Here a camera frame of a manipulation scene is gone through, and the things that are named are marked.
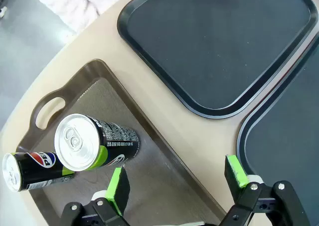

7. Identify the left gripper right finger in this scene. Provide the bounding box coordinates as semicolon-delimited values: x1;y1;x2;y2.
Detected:
219;155;311;226

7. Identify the black green Pepsi can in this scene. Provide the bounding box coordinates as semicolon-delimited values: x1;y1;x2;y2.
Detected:
1;151;75;193
54;113;141;172

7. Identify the black plastic tray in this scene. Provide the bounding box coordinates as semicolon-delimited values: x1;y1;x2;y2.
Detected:
236;33;319;226
117;0;319;119

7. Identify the brown plastic tray with handles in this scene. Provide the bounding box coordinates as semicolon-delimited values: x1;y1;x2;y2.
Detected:
16;59;227;226

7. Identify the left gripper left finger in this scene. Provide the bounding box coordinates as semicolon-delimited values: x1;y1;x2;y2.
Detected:
61;166;132;226

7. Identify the person in pink fleece jacket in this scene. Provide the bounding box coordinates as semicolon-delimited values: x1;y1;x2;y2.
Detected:
32;0;140;32

